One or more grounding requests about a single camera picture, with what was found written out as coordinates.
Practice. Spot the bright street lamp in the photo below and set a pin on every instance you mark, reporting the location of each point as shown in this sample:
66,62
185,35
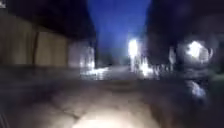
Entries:
132,48

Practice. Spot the grey asphalt road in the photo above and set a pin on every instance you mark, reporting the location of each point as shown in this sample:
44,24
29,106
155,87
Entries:
110,103

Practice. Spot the long pale wall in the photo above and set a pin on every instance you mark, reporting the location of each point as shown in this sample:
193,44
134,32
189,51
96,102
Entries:
36,46

